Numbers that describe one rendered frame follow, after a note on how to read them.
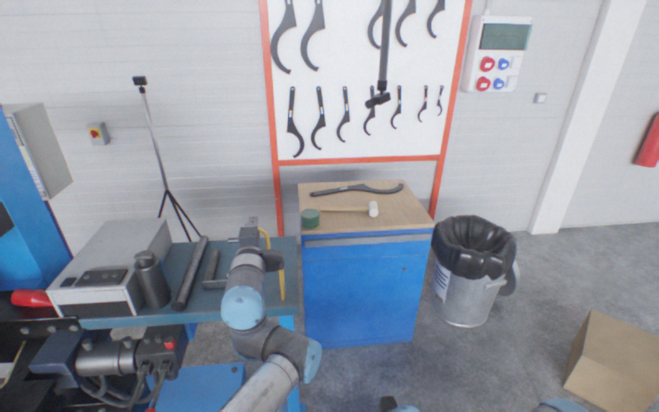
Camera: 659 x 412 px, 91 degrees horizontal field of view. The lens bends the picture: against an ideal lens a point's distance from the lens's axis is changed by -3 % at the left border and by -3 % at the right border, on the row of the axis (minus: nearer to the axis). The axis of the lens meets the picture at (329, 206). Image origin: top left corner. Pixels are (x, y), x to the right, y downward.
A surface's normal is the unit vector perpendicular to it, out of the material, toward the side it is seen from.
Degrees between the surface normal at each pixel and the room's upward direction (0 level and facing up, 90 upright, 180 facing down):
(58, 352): 0
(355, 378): 0
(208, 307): 0
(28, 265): 90
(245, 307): 87
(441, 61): 90
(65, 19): 90
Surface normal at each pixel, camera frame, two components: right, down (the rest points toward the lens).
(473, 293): -0.23, 0.52
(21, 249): 0.11, 0.49
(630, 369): 0.00, -0.87
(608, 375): -0.64, 0.37
